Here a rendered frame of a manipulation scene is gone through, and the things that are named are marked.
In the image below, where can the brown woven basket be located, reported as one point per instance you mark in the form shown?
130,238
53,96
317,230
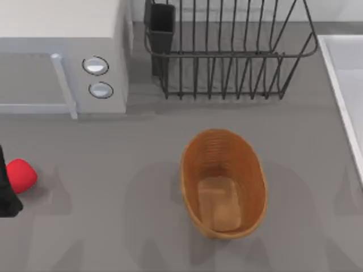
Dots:
224,184

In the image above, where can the small microwave knob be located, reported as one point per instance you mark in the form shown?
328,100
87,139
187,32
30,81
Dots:
100,89

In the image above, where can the black cutlery holder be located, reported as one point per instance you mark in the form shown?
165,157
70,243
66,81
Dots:
160,31

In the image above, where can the large microwave knob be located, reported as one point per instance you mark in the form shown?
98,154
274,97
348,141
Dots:
95,65

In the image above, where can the red apple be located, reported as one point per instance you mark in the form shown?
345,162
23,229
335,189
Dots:
22,175

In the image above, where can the pale microwave oven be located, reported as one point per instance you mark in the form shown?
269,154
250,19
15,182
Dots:
56,25

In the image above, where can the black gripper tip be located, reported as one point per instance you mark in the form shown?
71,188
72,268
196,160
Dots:
7,195

